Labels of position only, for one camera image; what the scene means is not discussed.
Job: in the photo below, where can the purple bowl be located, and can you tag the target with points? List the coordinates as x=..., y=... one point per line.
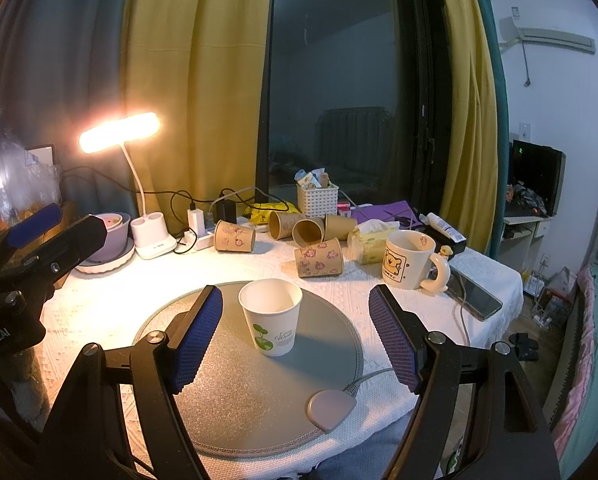
x=113, y=237

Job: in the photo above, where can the white textured tablecloth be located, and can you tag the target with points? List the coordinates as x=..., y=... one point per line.
x=104, y=305

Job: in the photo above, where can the round grey mat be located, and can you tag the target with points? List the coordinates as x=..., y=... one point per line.
x=299, y=410

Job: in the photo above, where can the white air conditioner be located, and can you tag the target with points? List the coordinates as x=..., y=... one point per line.
x=549, y=37

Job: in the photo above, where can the white plastic basket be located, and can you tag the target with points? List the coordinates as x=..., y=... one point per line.
x=318, y=201

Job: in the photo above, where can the black charger plug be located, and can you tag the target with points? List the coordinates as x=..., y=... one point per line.
x=226, y=211

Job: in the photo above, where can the black smartphone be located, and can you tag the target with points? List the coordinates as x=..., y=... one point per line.
x=476, y=296

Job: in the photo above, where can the black box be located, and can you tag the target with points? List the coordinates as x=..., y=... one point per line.
x=456, y=247

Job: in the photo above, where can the yellow snack packet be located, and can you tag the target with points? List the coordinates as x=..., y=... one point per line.
x=271, y=208

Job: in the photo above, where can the white side desk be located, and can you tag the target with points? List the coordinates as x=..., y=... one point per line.
x=524, y=230

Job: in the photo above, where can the yellow curtain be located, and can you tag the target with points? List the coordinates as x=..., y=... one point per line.
x=194, y=85
x=471, y=110

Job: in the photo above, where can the white round plate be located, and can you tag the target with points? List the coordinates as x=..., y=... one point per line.
x=106, y=266

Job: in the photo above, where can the white power strip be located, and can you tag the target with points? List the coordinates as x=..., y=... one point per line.
x=204, y=240

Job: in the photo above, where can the brown paper cup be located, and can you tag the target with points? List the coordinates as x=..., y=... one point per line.
x=319, y=259
x=285, y=225
x=340, y=227
x=235, y=236
x=309, y=232

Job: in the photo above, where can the white desk lamp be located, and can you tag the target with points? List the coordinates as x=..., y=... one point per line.
x=151, y=240

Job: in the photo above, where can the white tube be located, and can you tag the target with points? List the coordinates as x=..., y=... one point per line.
x=444, y=226

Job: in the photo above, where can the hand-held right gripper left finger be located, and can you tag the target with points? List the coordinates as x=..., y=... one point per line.
x=199, y=340

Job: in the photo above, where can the purple cloth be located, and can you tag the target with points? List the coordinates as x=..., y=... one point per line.
x=384, y=210

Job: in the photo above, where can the white charger plug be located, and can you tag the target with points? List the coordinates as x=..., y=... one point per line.
x=197, y=220

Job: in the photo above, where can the white wall outlet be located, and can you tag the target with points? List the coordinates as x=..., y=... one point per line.
x=524, y=131

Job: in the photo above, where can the dark glass window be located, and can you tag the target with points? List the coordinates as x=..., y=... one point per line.
x=339, y=85

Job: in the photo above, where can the small yellow duck figure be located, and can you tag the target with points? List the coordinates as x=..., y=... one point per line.
x=447, y=252

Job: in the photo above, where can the cream bear mug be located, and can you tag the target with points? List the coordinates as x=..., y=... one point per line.
x=406, y=265

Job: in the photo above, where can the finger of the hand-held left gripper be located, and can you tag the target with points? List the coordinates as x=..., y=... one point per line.
x=34, y=225
x=74, y=242

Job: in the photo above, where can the white paper cup green print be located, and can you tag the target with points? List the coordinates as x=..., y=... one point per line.
x=271, y=317

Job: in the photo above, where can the black slippers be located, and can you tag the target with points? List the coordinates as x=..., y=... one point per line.
x=525, y=346

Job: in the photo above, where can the clear plastic bag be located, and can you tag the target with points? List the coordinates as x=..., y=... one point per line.
x=14, y=180

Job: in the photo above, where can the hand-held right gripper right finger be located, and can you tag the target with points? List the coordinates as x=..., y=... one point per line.
x=394, y=340

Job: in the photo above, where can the bed with teal blanket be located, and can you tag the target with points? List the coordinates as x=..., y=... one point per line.
x=596, y=360

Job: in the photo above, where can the yellow-green tissue pack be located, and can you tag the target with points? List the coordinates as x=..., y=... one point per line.
x=374, y=242

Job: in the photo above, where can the person's blue jeans leg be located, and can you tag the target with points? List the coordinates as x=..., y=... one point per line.
x=359, y=452

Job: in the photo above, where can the grey charging puck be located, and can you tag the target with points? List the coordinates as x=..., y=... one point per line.
x=329, y=407

